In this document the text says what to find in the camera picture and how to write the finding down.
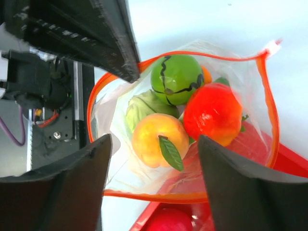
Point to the toy yellow orange mango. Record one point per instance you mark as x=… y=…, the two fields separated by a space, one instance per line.
x=160 y=140

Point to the toy red apple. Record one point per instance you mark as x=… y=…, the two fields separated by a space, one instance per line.
x=169 y=219

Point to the clear zip top bag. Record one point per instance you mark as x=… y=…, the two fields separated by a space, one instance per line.
x=128 y=176

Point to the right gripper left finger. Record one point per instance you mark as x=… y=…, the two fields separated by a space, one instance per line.
x=65 y=195

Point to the toy whole watermelon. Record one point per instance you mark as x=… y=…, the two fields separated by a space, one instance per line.
x=174 y=78

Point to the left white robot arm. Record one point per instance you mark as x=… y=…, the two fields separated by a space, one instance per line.
x=29 y=80

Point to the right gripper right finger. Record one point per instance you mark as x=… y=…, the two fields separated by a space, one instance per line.
x=246 y=196

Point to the toy green cabbage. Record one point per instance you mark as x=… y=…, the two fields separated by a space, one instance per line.
x=145 y=104

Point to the toy watermelon slice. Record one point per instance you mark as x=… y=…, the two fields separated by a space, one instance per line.
x=251 y=145

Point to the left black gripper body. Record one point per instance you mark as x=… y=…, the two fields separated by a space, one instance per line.
x=93 y=32

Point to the toy red orange tomato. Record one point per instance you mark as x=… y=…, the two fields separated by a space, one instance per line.
x=213 y=111

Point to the red plastic tray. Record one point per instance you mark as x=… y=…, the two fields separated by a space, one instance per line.
x=199 y=211

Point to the toy orange tangerine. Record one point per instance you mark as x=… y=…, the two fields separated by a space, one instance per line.
x=207 y=75

